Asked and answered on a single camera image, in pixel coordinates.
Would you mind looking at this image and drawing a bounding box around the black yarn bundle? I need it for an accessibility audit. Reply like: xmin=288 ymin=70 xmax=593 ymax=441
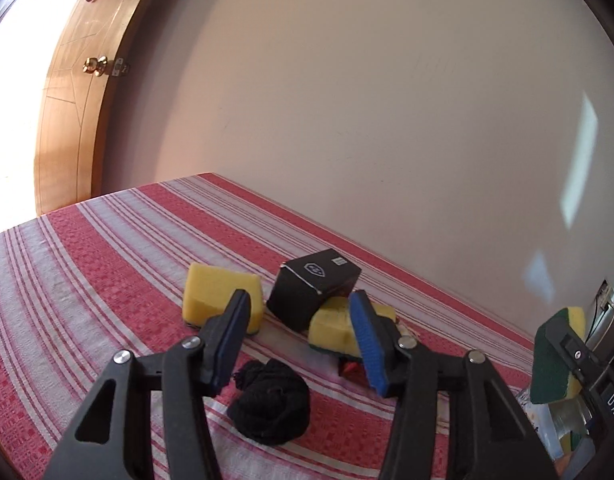
xmin=227 ymin=357 xmax=312 ymax=447

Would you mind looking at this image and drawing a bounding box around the wall socket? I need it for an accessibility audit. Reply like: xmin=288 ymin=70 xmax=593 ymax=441
xmin=594 ymin=280 xmax=614 ymax=312

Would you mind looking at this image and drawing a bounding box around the green and yellow scouring sponge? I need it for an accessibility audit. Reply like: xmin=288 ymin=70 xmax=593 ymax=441
xmin=529 ymin=306 xmax=588 ymax=405

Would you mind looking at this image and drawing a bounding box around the yellow sponge with green base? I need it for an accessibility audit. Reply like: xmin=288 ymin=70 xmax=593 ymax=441
xmin=308 ymin=296 xmax=400 ymax=359

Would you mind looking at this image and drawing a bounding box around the small red object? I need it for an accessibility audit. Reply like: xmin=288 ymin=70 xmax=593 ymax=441
xmin=337 ymin=356 xmax=368 ymax=379

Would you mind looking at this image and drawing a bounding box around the black cable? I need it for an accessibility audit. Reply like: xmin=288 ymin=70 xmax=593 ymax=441
xmin=587 ymin=300 xmax=612 ymax=343

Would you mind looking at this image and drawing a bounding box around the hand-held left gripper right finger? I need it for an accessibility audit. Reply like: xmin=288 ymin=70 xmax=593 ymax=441
xmin=348 ymin=289 xmax=558 ymax=480

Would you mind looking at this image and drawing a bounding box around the wooden door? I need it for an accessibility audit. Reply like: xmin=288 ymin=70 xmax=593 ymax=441
xmin=33 ymin=0 xmax=182 ymax=219

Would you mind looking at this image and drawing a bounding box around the red striped desktop tablecloth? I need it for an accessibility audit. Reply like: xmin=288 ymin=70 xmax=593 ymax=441
xmin=0 ymin=172 xmax=552 ymax=480

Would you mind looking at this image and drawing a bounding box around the thick yellow sponge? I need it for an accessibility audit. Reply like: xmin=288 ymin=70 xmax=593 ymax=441
xmin=182 ymin=262 xmax=264 ymax=335

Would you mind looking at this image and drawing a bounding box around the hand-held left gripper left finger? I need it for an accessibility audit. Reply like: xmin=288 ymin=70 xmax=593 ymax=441
xmin=43 ymin=289 xmax=252 ymax=480

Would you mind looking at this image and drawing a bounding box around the silver tin can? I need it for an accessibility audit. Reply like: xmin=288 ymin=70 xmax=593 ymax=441
xmin=517 ymin=385 xmax=595 ymax=466

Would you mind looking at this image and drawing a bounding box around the black cardboard box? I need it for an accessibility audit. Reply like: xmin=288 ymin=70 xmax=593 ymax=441
xmin=266 ymin=248 xmax=362 ymax=333

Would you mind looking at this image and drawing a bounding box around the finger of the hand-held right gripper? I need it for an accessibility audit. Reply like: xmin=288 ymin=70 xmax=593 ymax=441
xmin=536 ymin=316 xmax=596 ymax=395

